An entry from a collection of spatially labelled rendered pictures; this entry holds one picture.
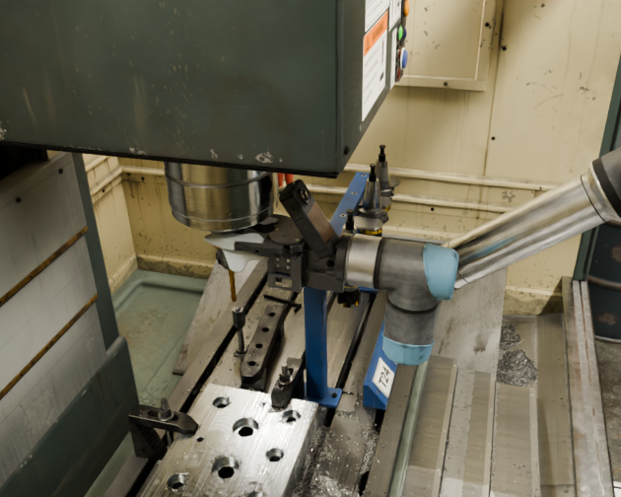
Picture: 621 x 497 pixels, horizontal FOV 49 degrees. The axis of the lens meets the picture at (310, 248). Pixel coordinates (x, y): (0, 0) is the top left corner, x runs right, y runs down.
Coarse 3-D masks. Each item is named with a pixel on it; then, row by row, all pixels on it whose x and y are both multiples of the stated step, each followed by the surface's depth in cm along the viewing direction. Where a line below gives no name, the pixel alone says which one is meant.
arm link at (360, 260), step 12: (360, 240) 95; (372, 240) 95; (348, 252) 95; (360, 252) 94; (372, 252) 94; (348, 264) 94; (360, 264) 94; (372, 264) 93; (348, 276) 95; (360, 276) 94; (372, 276) 94; (372, 288) 96
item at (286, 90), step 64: (0, 0) 78; (64, 0) 76; (128, 0) 74; (192, 0) 72; (256, 0) 70; (320, 0) 68; (0, 64) 83; (64, 64) 80; (128, 64) 78; (192, 64) 76; (256, 64) 74; (320, 64) 72; (0, 128) 88; (64, 128) 85; (128, 128) 82; (192, 128) 80; (256, 128) 78; (320, 128) 75
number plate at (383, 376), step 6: (378, 366) 144; (384, 366) 146; (378, 372) 143; (384, 372) 145; (390, 372) 147; (378, 378) 142; (384, 378) 144; (390, 378) 146; (378, 384) 141; (384, 384) 143; (390, 384) 145; (384, 390) 142
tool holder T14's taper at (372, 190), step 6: (378, 180) 146; (366, 186) 147; (372, 186) 146; (378, 186) 146; (366, 192) 147; (372, 192) 146; (378, 192) 147; (366, 198) 147; (372, 198) 147; (378, 198) 147; (366, 204) 148; (372, 204) 147; (378, 204) 147; (366, 210) 148; (372, 210) 148; (378, 210) 148
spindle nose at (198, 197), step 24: (168, 168) 91; (192, 168) 88; (216, 168) 88; (168, 192) 95; (192, 192) 90; (216, 192) 89; (240, 192) 90; (264, 192) 93; (192, 216) 92; (216, 216) 91; (240, 216) 92; (264, 216) 95
